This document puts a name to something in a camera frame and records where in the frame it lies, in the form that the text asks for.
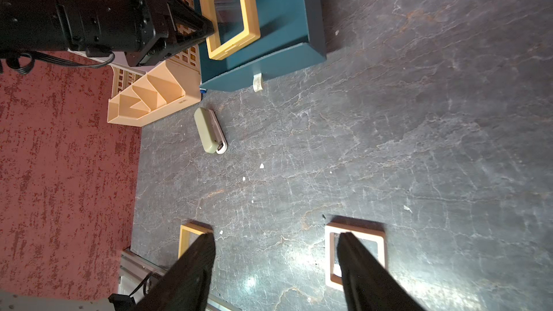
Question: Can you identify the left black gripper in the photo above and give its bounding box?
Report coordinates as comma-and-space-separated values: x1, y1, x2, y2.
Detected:
1, 0, 215, 67

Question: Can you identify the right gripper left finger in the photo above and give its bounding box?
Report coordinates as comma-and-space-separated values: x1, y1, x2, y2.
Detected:
132, 233, 216, 310

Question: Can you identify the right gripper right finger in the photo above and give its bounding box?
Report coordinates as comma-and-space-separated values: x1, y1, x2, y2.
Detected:
337, 233, 423, 310

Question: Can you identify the large wooden frame box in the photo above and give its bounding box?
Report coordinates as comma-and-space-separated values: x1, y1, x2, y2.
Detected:
177, 220, 213, 259
200, 0, 261, 60

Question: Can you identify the small wooden frame box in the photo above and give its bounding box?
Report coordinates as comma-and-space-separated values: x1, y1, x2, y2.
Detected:
324, 222, 387, 291

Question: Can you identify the large wooden frame box front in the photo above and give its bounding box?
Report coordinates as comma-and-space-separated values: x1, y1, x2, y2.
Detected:
177, 220, 213, 259

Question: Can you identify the teal three-drawer cabinet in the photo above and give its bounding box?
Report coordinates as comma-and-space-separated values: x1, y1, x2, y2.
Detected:
199, 0, 326, 92

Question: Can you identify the beige lattice file organizer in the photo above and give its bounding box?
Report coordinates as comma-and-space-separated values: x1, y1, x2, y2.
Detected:
107, 0, 201, 127

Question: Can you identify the beige whiteboard eraser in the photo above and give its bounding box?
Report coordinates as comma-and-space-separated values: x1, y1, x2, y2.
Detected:
194, 107, 228, 155

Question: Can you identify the aluminium front rail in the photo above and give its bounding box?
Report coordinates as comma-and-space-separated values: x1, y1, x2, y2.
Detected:
116, 248, 243, 311

